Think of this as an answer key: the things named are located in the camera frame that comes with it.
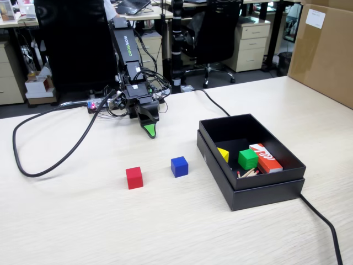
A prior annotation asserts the yellow wooden wedge block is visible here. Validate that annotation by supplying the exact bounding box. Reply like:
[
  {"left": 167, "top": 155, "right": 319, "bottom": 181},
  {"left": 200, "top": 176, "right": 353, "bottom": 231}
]
[{"left": 217, "top": 147, "right": 230, "bottom": 163}]

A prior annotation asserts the small white cardboard box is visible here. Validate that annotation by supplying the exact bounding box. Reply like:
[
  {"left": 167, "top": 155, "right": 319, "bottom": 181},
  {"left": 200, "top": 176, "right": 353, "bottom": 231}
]
[{"left": 24, "top": 75, "right": 55, "bottom": 99}]

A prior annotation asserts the controller board with pink light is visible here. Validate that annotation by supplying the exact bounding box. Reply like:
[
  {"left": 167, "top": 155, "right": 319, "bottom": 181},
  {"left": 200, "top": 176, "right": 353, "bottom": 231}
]
[{"left": 87, "top": 98, "right": 130, "bottom": 114}]

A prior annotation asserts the black cardboard box tray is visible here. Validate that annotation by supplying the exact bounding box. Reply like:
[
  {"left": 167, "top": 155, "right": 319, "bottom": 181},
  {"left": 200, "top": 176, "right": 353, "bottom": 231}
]
[{"left": 198, "top": 113, "right": 307, "bottom": 191}]

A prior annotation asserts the thick black sleeved cable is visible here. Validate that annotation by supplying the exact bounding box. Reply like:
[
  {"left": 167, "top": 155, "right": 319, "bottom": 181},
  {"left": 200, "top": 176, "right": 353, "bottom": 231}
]
[{"left": 12, "top": 88, "right": 116, "bottom": 178}]

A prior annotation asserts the blue cube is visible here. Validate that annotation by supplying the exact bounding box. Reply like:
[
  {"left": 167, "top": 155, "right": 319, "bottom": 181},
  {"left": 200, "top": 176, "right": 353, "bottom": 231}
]
[{"left": 170, "top": 156, "right": 189, "bottom": 178}]

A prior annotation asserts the beige cabinet behind robot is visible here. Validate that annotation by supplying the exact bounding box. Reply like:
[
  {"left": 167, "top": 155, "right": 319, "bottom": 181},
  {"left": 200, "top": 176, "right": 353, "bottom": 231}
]
[{"left": 135, "top": 35, "right": 164, "bottom": 81}]

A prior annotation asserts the white shipping label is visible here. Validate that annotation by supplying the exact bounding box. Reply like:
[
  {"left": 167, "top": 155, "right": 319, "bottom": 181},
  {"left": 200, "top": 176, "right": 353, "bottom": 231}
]
[{"left": 306, "top": 8, "right": 327, "bottom": 29}]

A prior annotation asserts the black laptop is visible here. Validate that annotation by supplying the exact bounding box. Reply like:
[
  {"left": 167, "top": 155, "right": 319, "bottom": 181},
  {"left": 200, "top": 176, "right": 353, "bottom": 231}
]
[{"left": 114, "top": 0, "right": 152, "bottom": 16}]

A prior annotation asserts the red cube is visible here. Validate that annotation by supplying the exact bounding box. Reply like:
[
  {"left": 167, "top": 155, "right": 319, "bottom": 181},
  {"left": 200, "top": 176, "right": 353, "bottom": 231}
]
[{"left": 125, "top": 166, "right": 145, "bottom": 190}]

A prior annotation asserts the black open box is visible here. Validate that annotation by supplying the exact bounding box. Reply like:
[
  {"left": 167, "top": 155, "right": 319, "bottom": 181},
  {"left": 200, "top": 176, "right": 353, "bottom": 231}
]
[{"left": 196, "top": 130, "right": 306, "bottom": 212}]

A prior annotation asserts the green cube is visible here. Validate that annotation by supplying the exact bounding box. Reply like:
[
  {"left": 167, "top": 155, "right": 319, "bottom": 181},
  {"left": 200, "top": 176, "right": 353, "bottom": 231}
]
[{"left": 238, "top": 149, "right": 259, "bottom": 171}]

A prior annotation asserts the black wheeled office chair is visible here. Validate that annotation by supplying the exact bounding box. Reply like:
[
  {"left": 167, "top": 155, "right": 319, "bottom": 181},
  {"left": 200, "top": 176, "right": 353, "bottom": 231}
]
[{"left": 182, "top": 0, "right": 244, "bottom": 88}]

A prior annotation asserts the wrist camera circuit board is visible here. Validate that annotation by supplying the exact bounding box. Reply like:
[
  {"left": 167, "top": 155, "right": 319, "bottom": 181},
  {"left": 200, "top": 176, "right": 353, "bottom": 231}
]
[{"left": 109, "top": 92, "right": 126, "bottom": 110}]

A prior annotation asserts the beige cabinet with wide drawers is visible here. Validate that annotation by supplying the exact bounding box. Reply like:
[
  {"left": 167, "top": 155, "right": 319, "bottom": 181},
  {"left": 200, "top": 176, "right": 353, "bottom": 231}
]
[{"left": 0, "top": 41, "right": 26, "bottom": 106}]

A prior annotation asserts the large brown cardboard box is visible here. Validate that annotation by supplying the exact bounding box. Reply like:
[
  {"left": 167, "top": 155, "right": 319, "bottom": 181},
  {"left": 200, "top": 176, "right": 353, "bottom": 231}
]
[{"left": 287, "top": 0, "right": 353, "bottom": 109}]

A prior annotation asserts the black desk leg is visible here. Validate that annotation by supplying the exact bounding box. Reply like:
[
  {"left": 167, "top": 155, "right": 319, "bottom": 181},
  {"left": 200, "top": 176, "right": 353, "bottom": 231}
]
[{"left": 266, "top": 0, "right": 285, "bottom": 73}]

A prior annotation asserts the light wood office desk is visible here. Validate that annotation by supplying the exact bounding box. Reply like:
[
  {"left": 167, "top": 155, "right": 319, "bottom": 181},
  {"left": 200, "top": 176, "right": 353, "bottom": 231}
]
[{"left": 0, "top": 6, "right": 174, "bottom": 28}]

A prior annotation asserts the beige three drawer cabinet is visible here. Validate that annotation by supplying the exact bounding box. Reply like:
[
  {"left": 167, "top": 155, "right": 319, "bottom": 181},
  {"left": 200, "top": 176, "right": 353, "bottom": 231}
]
[{"left": 223, "top": 20, "right": 271, "bottom": 73}]

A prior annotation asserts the tall black mesh office chair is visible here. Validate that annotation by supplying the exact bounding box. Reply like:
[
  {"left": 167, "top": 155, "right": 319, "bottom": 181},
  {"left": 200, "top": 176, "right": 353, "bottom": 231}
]
[{"left": 33, "top": 0, "right": 120, "bottom": 94}]

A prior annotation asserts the black pole with white bands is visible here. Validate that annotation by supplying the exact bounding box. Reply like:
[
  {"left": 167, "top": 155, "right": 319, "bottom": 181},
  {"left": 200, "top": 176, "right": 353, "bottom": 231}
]
[{"left": 170, "top": 0, "right": 185, "bottom": 93}]

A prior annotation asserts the seated person white shirt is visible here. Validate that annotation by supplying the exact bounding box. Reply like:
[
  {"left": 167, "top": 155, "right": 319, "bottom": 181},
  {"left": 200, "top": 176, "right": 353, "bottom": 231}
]
[{"left": 103, "top": 0, "right": 121, "bottom": 22}]

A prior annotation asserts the smooth black power cable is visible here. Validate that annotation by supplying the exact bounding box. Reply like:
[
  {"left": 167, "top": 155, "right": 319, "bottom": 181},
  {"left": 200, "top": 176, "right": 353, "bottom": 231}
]
[{"left": 190, "top": 88, "right": 344, "bottom": 265}]

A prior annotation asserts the black waste bin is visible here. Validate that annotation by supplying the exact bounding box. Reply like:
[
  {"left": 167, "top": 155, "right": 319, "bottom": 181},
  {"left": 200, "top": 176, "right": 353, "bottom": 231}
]
[{"left": 277, "top": 51, "right": 293, "bottom": 77}]

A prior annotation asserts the orange white matchbox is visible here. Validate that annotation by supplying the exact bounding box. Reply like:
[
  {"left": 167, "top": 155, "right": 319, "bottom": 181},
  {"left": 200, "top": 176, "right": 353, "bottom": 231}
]
[{"left": 249, "top": 143, "right": 284, "bottom": 174}]

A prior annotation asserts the standing photo card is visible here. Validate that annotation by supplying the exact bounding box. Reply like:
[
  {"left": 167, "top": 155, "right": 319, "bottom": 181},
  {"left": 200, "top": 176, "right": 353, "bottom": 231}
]
[{"left": 0, "top": 0, "right": 17, "bottom": 23}]

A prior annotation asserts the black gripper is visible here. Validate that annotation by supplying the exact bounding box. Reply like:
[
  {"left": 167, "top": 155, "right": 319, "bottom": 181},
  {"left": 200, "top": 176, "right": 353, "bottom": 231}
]
[{"left": 121, "top": 82, "right": 161, "bottom": 140}]

